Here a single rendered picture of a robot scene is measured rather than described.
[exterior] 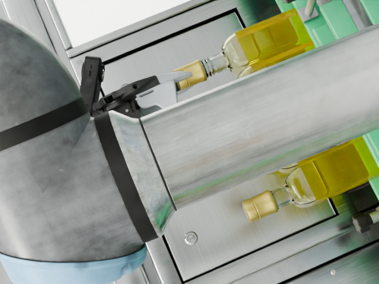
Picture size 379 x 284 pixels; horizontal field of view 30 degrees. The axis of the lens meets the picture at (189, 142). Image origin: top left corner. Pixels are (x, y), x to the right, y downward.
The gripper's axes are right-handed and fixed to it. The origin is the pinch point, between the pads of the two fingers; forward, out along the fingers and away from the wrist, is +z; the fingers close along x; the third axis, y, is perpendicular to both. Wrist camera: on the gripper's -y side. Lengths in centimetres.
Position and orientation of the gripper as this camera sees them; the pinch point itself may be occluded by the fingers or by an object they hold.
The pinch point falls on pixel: (182, 78)
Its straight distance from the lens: 109.9
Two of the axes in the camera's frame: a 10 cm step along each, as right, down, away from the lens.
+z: 9.2, -3.9, 0.8
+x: -0.4, -2.9, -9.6
